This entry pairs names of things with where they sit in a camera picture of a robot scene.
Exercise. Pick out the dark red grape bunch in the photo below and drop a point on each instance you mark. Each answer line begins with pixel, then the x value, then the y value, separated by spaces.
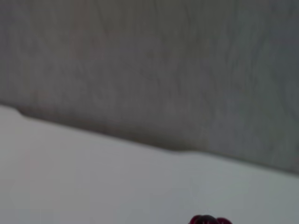
pixel 205 220

